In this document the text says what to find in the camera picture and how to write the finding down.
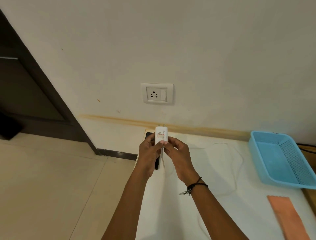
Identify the person's left hand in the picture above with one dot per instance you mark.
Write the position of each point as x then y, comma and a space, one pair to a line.
148, 155

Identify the person's right hand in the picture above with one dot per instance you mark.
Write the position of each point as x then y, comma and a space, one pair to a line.
181, 158

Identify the black smartphone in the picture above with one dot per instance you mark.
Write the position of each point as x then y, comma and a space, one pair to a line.
149, 135

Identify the white charger adapter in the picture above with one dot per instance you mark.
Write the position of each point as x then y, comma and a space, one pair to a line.
161, 134

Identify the orange cleaning cloth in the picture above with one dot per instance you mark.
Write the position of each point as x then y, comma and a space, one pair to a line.
288, 220

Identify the person's right forearm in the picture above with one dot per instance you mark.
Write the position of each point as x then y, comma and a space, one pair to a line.
217, 217

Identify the person's left forearm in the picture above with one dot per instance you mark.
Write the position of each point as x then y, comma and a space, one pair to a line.
126, 212

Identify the blue plastic basket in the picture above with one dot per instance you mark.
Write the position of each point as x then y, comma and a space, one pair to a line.
271, 158

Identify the wooden board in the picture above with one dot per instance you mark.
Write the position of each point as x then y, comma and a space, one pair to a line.
311, 200

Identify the dark wooden door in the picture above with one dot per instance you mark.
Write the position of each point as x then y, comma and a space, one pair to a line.
29, 86

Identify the black box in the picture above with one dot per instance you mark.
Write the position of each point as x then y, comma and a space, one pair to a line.
10, 126

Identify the white wall socket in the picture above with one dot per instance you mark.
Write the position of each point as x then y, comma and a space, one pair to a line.
156, 94

